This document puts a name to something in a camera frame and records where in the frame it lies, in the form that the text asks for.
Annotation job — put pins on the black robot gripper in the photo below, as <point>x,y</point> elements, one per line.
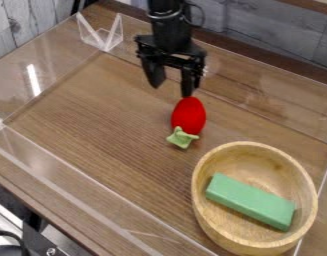
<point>188,58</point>

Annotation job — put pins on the green rectangular block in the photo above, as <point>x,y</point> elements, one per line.
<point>248,200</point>

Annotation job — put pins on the red plush strawberry fruit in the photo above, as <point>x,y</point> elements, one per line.
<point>187,122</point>

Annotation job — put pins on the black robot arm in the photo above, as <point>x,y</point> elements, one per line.
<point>168,47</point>

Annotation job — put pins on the black metal stand bracket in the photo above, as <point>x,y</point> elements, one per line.
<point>37,243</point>

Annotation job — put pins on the clear acrylic enclosure wall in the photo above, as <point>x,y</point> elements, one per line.
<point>84,154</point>

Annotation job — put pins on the light wooden bowl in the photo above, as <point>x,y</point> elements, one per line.
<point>269,169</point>

